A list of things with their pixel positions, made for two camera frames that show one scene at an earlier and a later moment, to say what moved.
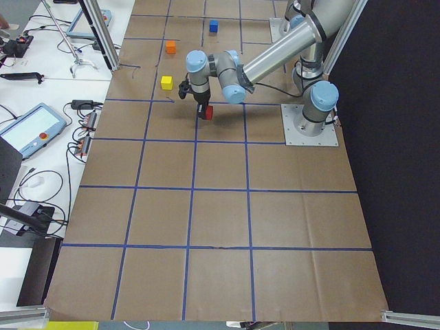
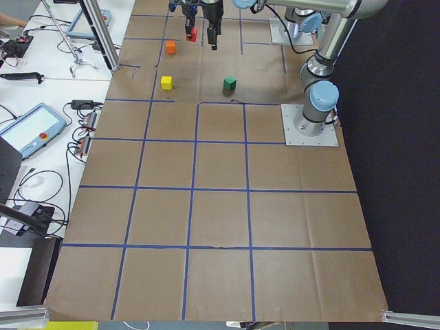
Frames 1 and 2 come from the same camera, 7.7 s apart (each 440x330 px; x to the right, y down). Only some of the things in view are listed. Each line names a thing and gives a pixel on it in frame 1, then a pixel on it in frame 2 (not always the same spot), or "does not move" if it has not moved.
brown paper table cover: (177, 218) does not move
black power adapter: (82, 104) does not move
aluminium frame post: (100, 27) does not move
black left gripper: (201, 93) to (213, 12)
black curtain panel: (386, 80) does not move
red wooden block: (209, 113) to (194, 32)
